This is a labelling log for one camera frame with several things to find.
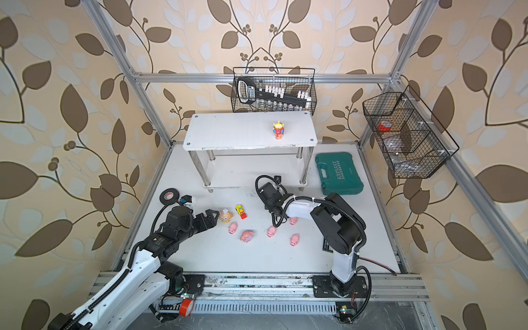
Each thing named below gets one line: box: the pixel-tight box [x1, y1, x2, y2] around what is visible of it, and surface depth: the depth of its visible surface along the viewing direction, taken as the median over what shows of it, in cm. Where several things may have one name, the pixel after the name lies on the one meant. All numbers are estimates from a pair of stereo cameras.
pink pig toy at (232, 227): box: [228, 221, 238, 236], surface depth 90 cm
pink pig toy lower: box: [289, 233, 300, 247], surface depth 86 cm
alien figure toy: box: [272, 120, 285, 140], surface depth 72 cm
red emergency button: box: [179, 297, 194, 317], surface depth 69 cm
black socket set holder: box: [237, 77, 311, 105], surface depth 86 cm
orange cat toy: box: [218, 208, 234, 224], surface depth 88 cm
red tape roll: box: [378, 120, 392, 132], surface depth 84 cm
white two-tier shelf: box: [182, 110, 318, 193], surface depth 82 cm
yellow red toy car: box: [235, 204, 248, 220], surface depth 94 cm
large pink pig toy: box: [239, 231, 255, 243], surface depth 84 cm
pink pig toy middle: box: [266, 225, 278, 238], surface depth 88 cm
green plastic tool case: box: [314, 151, 364, 196], surface depth 104 cm
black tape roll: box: [159, 187, 180, 205], surface depth 100 cm
